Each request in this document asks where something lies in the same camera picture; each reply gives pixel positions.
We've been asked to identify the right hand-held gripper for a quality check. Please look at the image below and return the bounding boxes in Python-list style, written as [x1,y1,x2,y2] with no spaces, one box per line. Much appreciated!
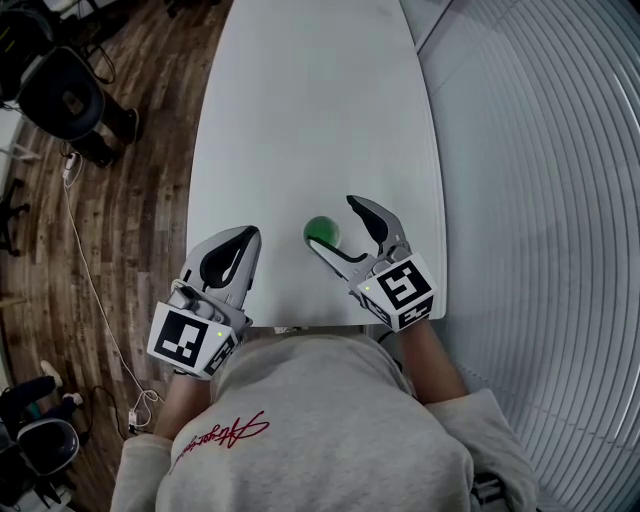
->
[308,194,439,333]

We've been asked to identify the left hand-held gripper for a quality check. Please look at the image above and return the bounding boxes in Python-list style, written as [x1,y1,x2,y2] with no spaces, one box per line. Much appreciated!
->
[146,225,264,383]

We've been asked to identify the green plastic cup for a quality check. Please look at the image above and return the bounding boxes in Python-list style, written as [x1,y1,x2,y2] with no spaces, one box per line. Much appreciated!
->
[301,214,343,252]

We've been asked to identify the person's right forearm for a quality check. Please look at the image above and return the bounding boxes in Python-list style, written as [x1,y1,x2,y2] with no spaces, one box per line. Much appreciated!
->
[396,318,472,407]

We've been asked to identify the person's left forearm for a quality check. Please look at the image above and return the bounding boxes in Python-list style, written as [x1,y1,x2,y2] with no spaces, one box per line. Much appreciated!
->
[152,370,212,442]

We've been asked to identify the white venetian blinds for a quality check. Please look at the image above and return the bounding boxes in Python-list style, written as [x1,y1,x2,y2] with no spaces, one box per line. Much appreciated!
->
[414,0,640,512]

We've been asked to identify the person's grey sweatshirt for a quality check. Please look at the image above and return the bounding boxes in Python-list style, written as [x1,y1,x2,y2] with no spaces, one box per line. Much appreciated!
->
[109,333,540,512]

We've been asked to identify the white power strip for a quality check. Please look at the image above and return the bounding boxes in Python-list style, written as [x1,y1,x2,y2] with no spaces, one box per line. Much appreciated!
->
[61,151,83,188]

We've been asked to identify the black mesh office chair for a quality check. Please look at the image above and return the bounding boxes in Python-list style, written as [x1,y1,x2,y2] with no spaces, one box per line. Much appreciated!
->
[0,178,31,257]

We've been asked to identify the white stool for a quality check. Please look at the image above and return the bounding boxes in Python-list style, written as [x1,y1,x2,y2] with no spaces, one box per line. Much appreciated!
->
[0,143,42,162]

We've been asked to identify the long white cable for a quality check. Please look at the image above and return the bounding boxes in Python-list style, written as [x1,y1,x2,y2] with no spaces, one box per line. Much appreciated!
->
[61,169,166,429]

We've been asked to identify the black floor cable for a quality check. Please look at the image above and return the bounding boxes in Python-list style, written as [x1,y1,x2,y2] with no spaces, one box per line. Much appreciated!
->
[82,383,137,444]

